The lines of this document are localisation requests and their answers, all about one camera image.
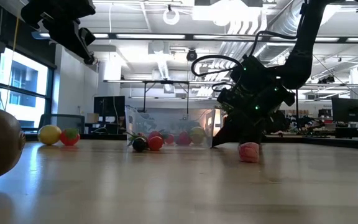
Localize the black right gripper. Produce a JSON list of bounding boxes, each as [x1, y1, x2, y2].
[[211, 88, 295, 149]]

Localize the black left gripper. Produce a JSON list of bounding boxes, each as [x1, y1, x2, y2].
[[20, 0, 96, 57]]

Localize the pink toy fruit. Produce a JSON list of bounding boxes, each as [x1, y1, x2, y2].
[[238, 142, 260, 164]]

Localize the yellow toy lemon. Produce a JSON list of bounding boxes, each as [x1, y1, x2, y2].
[[190, 126, 207, 146], [37, 124, 62, 146]]

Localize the red-green apple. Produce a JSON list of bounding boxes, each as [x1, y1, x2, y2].
[[59, 128, 81, 147]]

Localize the clear plastic tupperware container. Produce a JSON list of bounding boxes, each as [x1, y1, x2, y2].
[[124, 106, 216, 149]]

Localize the red strawberry with leaves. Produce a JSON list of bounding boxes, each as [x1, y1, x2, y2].
[[126, 131, 150, 147]]

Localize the dark toy berry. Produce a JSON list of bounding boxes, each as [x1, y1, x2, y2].
[[132, 138, 147, 153]]

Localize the large glass window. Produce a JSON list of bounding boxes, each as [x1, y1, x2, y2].
[[0, 43, 57, 125]]

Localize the black computer monitor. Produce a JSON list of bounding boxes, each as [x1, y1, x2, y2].
[[331, 97, 358, 123], [93, 95, 126, 118]]

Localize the beige cardboard box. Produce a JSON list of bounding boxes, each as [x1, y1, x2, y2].
[[86, 112, 100, 124]]

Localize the black ceiling track lights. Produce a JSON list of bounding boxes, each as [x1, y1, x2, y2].
[[317, 75, 336, 85]]

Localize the black background desk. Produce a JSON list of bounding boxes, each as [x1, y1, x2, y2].
[[334, 126, 358, 141]]

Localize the black background gantry frame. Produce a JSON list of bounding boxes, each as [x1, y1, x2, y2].
[[293, 82, 358, 125], [103, 79, 226, 113]]

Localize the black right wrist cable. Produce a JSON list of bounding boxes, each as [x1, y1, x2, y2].
[[190, 29, 301, 93]]

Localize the white hanging cable ring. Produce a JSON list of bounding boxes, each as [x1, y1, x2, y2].
[[162, 8, 180, 26]]

